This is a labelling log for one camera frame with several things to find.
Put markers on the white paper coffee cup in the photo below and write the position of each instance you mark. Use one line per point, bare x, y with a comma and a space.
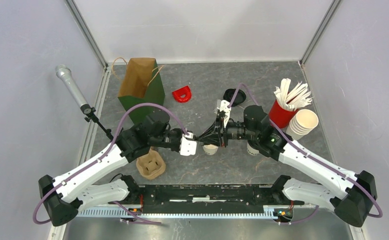
251, 150

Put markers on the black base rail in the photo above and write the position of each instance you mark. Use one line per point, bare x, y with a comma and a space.
208, 198

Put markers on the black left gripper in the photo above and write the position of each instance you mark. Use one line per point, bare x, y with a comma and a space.
180, 133

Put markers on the silver microphone on stand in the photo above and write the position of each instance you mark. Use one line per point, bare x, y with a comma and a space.
65, 75

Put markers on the stack of white paper cups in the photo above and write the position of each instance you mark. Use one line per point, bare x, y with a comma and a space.
302, 124

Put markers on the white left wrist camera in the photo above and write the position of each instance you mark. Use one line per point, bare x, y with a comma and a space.
188, 145

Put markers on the stack of black lids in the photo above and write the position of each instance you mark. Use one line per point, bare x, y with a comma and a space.
239, 98

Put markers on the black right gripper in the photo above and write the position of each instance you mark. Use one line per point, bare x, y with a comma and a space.
217, 135

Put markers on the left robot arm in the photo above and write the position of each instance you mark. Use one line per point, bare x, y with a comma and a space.
63, 197

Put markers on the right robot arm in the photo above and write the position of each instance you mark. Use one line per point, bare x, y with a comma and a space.
350, 195

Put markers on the brown cardboard cup carrier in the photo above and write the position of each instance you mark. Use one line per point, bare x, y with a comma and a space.
151, 165

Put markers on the red plastic ring tool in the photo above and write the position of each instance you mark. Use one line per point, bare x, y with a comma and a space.
182, 95

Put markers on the green paper bag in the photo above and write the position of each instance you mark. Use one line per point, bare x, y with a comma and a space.
142, 83

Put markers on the red plastic cup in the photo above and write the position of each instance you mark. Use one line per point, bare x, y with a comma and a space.
280, 116

